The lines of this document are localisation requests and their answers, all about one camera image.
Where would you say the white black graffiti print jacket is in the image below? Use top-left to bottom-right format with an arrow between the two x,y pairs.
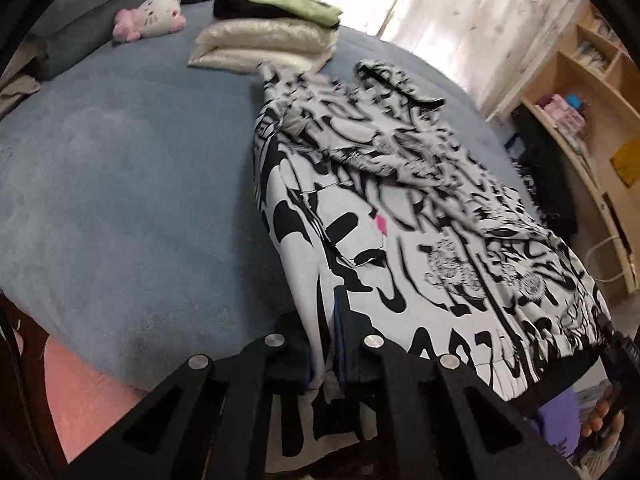
252,58 -> 614,461

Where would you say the black white patterned clothes pile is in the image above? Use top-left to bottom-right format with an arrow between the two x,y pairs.
504,104 -> 577,242

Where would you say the yellow cloth on shelf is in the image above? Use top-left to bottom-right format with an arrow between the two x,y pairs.
610,140 -> 640,188

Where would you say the pink drawer organizer box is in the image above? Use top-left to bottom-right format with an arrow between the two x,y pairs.
537,93 -> 586,136

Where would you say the wooden curved bookshelf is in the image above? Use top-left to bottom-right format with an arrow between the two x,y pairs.
518,2 -> 639,306

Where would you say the folded cream puffer jacket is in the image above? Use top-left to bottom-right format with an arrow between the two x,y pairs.
189,18 -> 338,74

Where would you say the floral sheer curtain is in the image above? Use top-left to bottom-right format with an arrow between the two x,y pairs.
322,0 -> 586,117

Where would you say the white pink cat plush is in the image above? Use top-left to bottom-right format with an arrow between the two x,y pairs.
112,0 -> 186,44

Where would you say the blue grey pillow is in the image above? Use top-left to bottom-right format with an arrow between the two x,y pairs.
29,0 -> 145,80

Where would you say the folded green black jacket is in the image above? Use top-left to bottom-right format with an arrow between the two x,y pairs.
213,0 -> 343,29

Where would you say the white cable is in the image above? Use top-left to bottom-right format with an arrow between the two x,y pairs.
581,233 -> 634,286

